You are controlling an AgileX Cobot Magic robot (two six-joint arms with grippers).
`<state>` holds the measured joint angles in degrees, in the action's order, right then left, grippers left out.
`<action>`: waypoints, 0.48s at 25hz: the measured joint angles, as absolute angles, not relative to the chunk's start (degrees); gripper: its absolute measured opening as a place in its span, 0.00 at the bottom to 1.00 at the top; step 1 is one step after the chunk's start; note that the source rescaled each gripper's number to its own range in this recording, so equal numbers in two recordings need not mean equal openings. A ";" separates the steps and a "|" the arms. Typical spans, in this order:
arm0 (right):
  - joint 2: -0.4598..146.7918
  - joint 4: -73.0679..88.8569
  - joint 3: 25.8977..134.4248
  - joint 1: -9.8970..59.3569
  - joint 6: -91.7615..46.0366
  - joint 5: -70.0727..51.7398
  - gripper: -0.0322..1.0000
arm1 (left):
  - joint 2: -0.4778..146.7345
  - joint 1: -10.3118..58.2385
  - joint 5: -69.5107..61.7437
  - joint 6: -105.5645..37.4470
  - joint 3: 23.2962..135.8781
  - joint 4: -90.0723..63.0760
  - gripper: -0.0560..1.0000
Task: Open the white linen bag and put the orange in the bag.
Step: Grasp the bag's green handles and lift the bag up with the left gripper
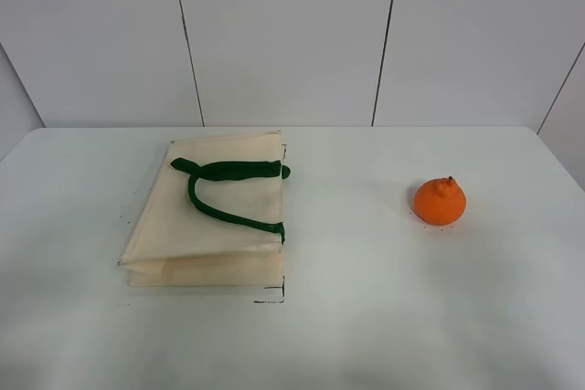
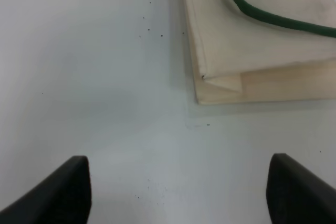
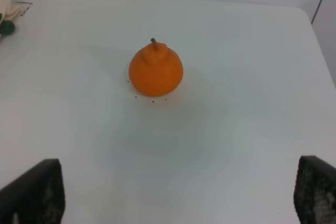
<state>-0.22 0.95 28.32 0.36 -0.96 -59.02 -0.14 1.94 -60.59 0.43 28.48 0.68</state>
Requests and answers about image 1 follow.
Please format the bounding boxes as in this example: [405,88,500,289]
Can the white linen bag green handles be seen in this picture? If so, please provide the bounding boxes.
[118,132,290,287]

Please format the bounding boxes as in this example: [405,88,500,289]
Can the orange fruit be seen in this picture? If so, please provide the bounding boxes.
[413,176,467,227]

